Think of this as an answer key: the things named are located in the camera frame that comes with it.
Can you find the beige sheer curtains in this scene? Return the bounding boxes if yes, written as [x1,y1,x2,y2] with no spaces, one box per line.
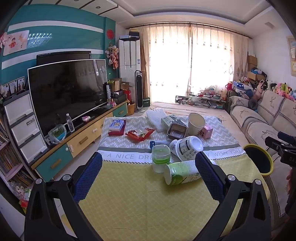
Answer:
[139,23,249,105]

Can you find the white tower fan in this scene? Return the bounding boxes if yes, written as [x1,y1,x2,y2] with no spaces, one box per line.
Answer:
[135,70,146,113]

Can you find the yellow grey printed tablecloth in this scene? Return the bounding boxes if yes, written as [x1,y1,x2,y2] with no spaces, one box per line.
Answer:
[76,115,271,241]

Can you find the cardboard box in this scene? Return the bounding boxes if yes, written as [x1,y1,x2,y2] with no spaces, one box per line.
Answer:
[109,79,123,92]

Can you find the green paper cup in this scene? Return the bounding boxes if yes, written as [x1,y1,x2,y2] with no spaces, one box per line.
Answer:
[164,160,202,186]

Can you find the beige sofa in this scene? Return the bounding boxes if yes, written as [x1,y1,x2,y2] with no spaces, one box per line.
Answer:
[228,89,296,219]

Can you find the silver wall sticker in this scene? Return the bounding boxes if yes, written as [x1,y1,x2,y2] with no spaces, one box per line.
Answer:
[28,32,52,48]

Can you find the cream paper bucket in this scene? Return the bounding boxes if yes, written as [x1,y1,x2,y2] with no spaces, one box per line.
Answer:
[188,113,206,136]

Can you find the blue star-print bag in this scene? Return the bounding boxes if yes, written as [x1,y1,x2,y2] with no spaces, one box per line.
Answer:
[232,81,248,92]

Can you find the white plastic drawer unit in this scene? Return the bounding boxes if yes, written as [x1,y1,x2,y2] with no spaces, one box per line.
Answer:
[3,90,49,165]

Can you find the floral bed sheet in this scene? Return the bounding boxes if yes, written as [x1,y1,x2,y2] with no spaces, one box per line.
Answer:
[148,101,251,149]

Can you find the framed wall picture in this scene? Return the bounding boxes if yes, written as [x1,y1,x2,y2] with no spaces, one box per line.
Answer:
[287,36,296,77]

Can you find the hanging flower ornament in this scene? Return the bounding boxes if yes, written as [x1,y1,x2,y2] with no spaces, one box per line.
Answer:
[105,43,119,70]

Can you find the curtain rod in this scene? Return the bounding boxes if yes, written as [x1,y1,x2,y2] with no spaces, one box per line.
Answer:
[125,22,251,39]

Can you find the black flat television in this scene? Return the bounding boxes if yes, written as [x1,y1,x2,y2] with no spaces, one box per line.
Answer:
[36,50,92,66]

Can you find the clear green plastic container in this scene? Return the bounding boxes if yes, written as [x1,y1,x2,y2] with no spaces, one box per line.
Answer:
[151,145,171,174]

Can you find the cartoon wall poster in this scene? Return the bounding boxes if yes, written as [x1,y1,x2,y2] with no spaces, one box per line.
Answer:
[2,30,30,56]

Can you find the white standing air conditioner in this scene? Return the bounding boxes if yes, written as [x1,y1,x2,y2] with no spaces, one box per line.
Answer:
[119,38,141,81]

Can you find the clear water bottle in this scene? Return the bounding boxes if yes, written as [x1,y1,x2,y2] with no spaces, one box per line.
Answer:
[66,113,75,132]

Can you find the green white carton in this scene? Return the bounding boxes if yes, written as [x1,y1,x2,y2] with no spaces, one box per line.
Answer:
[161,115,187,131]

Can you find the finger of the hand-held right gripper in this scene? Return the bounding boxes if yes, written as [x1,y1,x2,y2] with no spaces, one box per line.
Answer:
[265,136,288,152]
[277,131,296,144]

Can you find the yellow rimmed black bin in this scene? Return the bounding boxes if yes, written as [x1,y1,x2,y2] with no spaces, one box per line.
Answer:
[242,144,274,178]

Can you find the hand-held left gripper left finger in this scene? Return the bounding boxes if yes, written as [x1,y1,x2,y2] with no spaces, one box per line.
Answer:
[24,152,103,241]

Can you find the bookshelf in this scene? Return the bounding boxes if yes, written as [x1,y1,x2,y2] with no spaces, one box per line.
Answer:
[0,116,35,214]

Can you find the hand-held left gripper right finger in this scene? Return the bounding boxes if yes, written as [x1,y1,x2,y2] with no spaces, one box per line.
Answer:
[195,152,272,241]

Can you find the large curved television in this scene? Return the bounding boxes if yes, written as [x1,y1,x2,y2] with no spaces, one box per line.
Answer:
[28,59,109,138]

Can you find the pile of plush toys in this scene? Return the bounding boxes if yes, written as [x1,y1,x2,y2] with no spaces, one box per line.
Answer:
[266,80,296,102]

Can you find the pink small box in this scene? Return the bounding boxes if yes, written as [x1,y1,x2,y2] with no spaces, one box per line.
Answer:
[200,124,213,139]

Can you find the blue star-print box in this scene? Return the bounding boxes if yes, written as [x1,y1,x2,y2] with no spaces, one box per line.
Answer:
[108,120,126,136]

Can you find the blue white long box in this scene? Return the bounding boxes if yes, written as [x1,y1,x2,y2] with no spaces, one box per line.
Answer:
[150,140,173,149]

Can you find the wooden television cabinet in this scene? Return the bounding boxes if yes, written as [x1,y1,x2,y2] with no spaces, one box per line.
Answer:
[31,101,129,182]

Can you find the framed photos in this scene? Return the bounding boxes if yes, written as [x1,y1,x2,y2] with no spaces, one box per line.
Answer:
[1,76,26,97]

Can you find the dark flat box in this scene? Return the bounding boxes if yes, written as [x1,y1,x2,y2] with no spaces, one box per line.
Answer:
[119,29,141,40]

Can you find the cluttered glass coffee table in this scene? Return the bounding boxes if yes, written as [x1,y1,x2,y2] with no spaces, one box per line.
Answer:
[175,92,226,108]

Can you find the person's right hand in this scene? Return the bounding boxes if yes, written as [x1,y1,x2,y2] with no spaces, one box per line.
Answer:
[286,170,293,195]

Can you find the white plastic jar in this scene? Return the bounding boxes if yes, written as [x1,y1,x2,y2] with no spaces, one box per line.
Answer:
[169,136,204,162]

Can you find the stack of cardboard boxes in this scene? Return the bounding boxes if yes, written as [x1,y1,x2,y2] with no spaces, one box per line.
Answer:
[247,55,258,73]

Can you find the foil tray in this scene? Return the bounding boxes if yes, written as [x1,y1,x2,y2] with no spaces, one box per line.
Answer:
[166,123,187,140]

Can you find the red snack wrapper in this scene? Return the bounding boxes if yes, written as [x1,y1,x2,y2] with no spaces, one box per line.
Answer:
[125,128,155,142]

